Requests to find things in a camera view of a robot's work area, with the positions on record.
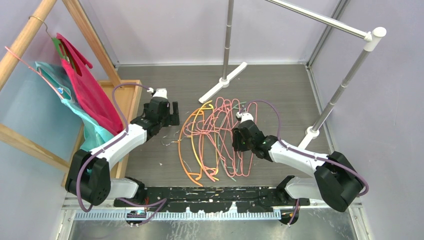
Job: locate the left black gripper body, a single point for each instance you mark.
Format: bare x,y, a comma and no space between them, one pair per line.
163,120

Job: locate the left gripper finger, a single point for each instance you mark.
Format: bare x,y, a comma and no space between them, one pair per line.
170,120
175,117

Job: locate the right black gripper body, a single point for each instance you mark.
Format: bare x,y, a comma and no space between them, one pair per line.
240,144

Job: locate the pink wire hanger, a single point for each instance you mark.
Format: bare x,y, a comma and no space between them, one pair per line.
241,162
209,130
222,111

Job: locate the green plastic hanger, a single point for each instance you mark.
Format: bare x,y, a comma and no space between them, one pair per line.
220,143

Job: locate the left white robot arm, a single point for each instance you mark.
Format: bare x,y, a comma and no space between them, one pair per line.
89,176

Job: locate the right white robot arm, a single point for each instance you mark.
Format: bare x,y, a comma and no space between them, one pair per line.
331,177

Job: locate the orange plastic hanger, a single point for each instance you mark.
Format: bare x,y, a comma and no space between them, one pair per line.
181,145

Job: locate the wooden clothes rack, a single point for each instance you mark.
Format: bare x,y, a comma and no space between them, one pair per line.
128,100

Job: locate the pink plastic hanger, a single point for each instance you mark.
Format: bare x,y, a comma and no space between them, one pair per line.
216,125

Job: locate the yellow plastic hanger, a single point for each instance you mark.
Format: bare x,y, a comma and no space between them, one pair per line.
197,142

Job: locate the red garment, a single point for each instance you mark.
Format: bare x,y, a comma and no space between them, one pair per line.
89,94

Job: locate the teal garment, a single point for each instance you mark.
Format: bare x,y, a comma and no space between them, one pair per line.
94,134

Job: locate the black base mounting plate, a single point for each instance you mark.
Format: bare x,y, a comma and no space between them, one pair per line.
247,199

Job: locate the green hanger with gold hook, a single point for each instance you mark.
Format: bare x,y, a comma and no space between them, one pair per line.
58,44

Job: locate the pink hanger on wooden rack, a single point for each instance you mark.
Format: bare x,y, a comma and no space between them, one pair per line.
33,69

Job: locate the silver metal clothes rack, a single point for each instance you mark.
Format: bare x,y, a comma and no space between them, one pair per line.
371,38

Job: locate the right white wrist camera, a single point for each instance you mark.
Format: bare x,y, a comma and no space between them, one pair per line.
244,116

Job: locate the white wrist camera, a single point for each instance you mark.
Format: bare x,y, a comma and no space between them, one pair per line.
244,116
158,93

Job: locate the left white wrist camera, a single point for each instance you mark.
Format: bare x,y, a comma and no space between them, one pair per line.
158,93

